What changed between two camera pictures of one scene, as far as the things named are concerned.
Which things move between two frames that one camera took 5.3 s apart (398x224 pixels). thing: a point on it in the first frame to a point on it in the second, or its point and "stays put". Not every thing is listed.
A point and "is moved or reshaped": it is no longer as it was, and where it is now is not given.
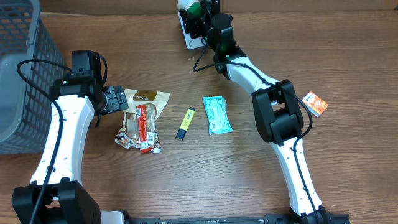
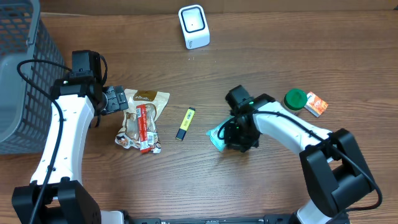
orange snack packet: [316, 104] stays put
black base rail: [214, 220] stays put
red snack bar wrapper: [143, 137] stays put
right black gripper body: [199, 27] to [239, 137]
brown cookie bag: [129, 135] stays put
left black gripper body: [117, 99] stays put
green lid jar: [195, 9] is moved or reshaped
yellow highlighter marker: [185, 124] stays put
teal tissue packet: [216, 110] to [217, 134]
